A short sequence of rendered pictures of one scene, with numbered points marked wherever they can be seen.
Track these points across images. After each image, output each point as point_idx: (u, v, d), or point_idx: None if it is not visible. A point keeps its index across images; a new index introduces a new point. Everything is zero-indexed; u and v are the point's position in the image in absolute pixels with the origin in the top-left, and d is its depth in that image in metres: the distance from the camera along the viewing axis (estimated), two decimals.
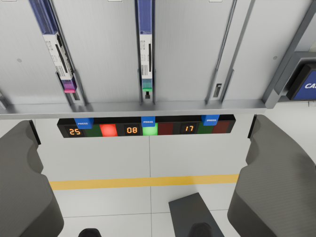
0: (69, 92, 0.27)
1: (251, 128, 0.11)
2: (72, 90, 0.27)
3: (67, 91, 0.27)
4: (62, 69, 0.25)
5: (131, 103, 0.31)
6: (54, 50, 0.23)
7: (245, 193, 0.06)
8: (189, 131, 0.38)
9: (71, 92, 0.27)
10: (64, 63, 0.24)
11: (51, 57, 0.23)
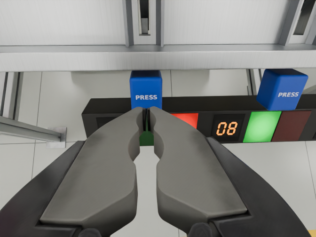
0: None
1: (148, 121, 0.12)
2: None
3: None
4: None
5: (263, 44, 0.14)
6: None
7: (169, 188, 0.07)
8: None
9: None
10: None
11: None
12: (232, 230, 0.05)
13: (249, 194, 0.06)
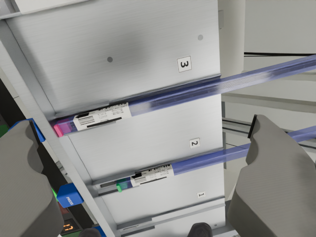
0: (56, 132, 0.20)
1: (251, 128, 0.11)
2: (61, 135, 0.20)
3: (57, 130, 0.20)
4: (90, 122, 0.20)
5: (89, 176, 0.26)
6: (113, 115, 0.21)
7: (245, 193, 0.06)
8: None
9: (58, 134, 0.20)
10: (99, 124, 0.21)
11: (103, 112, 0.20)
12: None
13: None
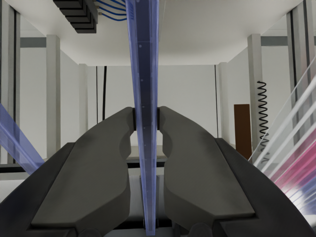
0: None
1: (158, 120, 0.12)
2: None
3: None
4: None
5: None
6: None
7: (176, 186, 0.07)
8: None
9: None
10: None
11: None
12: (239, 232, 0.05)
13: (257, 197, 0.06)
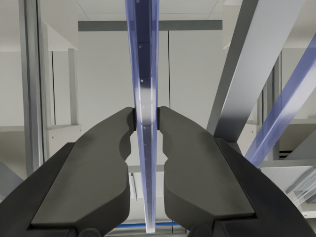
0: None
1: (158, 120, 0.12)
2: None
3: None
4: None
5: None
6: None
7: (176, 186, 0.07)
8: None
9: None
10: None
11: None
12: (239, 232, 0.05)
13: (257, 197, 0.06)
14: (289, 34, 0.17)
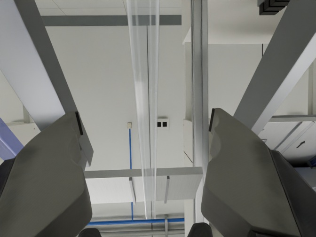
0: None
1: (211, 121, 0.12)
2: None
3: None
4: None
5: None
6: None
7: (215, 187, 0.07)
8: None
9: None
10: None
11: None
12: None
13: (308, 222, 0.06)
14: (26, 27, 0.14)
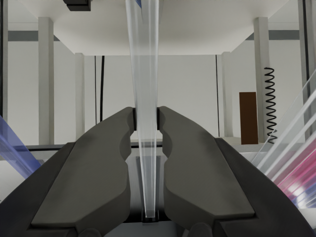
0: None
1: (158, 120, 0.12)
2: None
3: None
4: None
5: None
6: None
7: (176, 186, 0.07)
8: None
9: None
10: None
11: None
12: (239, 232, 0.05)
13: (257, 197, 0.06)
14: None
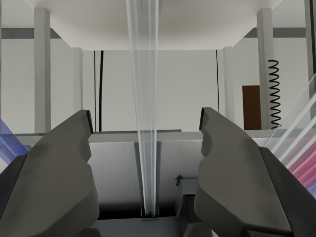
0: None
1: (201, 120, 0.12)
2: None
3: None
4: None
5: None
6: None
7: (208, 186, 0.07)
8: None
9: None
10: None
11: None
12: None
13: (298, 216, 0.06)
14: None
